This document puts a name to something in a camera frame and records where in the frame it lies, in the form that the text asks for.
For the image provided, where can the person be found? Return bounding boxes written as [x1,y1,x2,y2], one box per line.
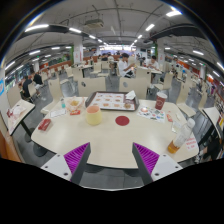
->
[20,75,34,99]
[117,52,136,79]
[32,71,45,91]
[146,55,160,72]

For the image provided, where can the white paper slip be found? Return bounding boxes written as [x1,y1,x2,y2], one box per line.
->
[49,108,67,119]

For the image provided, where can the red paper cup with lid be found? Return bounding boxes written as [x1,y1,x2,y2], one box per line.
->
[154,91,169,111]

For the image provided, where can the red cardboard box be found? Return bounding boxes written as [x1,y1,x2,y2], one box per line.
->
[37,118,53,132]

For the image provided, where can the cream dining table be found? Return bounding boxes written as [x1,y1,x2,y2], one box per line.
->
[6,99,48,158]
[201,106,224,148]

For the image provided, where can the crumpled food wrapper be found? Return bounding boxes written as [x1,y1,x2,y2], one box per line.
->
[64,96,87,113]

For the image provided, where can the flat round red coaster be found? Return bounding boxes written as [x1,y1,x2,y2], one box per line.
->
[115,115,131,127]

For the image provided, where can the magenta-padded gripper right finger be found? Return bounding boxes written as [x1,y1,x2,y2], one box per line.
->
[131,142,184,186]

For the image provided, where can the ceiling lights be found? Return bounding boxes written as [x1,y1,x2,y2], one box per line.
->
[4,9,224,84]

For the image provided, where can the white paper napkin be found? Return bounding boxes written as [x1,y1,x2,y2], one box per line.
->
[124,89,137,101]

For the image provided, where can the cream chairs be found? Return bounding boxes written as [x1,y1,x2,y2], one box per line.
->
[6,59,209,114]

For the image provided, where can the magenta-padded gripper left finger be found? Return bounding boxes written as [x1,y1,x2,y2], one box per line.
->
[40,142,92,185]

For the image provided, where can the clear plastic bag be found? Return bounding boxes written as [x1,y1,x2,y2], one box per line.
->
[171,119,184,134]

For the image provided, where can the cream chair with round hole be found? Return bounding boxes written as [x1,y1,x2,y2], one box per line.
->
[78,77,107,98]
[118,77,149,100]

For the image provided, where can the yellow cup with pink inside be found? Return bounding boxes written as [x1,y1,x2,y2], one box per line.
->
[85,105,103,126]

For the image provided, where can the clear bottle with amber drink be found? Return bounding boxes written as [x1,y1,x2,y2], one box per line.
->
[167,117,196,155]

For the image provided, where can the ceiling air conditioner unit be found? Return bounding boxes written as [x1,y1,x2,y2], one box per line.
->
[83,18,105,29]

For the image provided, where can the colourful printed leaflet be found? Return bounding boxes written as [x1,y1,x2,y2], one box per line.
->
[136,105,167,124]

